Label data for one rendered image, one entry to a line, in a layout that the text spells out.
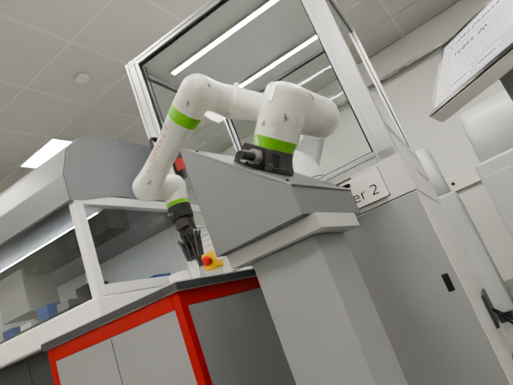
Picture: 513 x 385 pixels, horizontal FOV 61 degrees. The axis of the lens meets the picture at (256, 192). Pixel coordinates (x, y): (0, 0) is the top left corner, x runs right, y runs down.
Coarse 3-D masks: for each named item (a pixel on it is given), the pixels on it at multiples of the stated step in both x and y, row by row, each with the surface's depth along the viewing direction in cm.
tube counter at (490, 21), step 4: (508, 0) 118; (512, 0) 116; (504, 4) 120; (508, 4) 117; (512, 4) 115; (500, 8) 121; (504, 8) 119; (496, 12) 122; (500, 12) 120; (504, 12) 118; (492, 16) 123; (496, 16) 121; (500, 16) 119; (488, 20) 125; (492, 20) 122; (484, 24) 126; (488, 24) 124; (480, 28) 127; (484, 28) 125; (480, 32) 126
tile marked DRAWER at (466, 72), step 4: (472, 64) 123; (468, 68) 124; (464, 72) 125; (468, 72) 123; (460, 76) 126; (464, 76) 124; (468, 76) 122; (452, 80) 131; (456, 80) 128; (460, 80) 125; (452, 84) 130; (456, 84) 127; (452, 88) 128
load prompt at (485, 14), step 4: (496, 0) 125; (500, 0) 123; (504, 0) 121; (492, 4) 126; (496, 4) 124; (500, 4) 122; (488, 8) 128; (492, 8) 125; (484, 12) 129; (488, 12) 127; (480, 16) 131; (484, 16) 128; (488, 16) 126; (476, 20) 132; (480, 20) 129; (484, 20) 127; (472, 24) 134; (476, 24) 131; (468, 28) 135; (472, 28) 133; (464, 32) 137; (468, 32) 134; (460, 36) 138; (464, 36) 135; (456, 40) 140; (460, 40) 137; (456, 44) 139
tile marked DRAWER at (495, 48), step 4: (500, 40) 113; (496, 44) 114; (500, 44) 113; (492, 48) 116; (496, 48) 114; (500, 48) 112; (484, 52) 119; (488, 52) 117; (492, 52) 115; (496, 52) 113; (480, 56) 120; (484, 56) 118; (488, 56) 116; (492, 56) 114; (476, 60) 121; (480, 60) 119; (484, 60) 117; (476, 64) 120; (480, 64) 118; (476, 68) 119
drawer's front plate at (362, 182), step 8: (376, 168) 159; (360, 176) 161; (368, 176) 160; (376, 176) 158; (344, 184) 164; (352, 184) 162; (360, 184) 161; (368, 184) 159; (376, 184) 158; (384, 184) 157; (352, 192) 162; (360, 192) 160; (368, 192) 159; (384, 192) 156; (368, 200) 159; (376, 200) 158; (360, 208) 162
